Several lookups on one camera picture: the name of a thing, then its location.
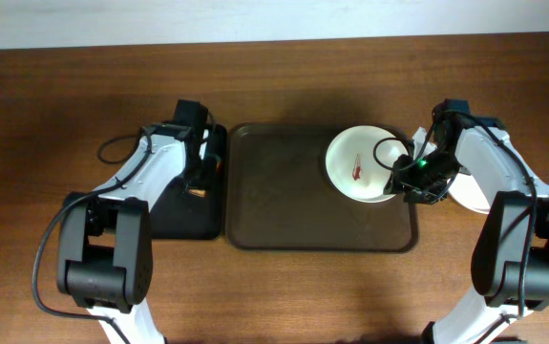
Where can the cream plate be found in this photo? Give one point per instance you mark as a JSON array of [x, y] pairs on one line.
[[352, 168]]

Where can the pale green plate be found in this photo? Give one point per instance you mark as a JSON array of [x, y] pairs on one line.
[[466, 192]]

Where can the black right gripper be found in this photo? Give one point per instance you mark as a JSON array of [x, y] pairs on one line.
[[402, 179]]

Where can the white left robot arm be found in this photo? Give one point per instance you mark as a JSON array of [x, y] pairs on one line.
[[105, 253]]

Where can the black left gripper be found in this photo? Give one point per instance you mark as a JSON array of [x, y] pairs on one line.
[[205, 174]]

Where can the brown serving tray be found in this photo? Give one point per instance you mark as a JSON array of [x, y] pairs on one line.
[[278, 197]]

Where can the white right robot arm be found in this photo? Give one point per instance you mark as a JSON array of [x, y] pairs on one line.
[[510, 262]]

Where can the orange green sponge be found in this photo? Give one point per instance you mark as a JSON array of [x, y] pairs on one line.
[[202, 193]]

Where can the black small tray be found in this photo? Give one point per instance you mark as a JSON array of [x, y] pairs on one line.
[[179, 215]]

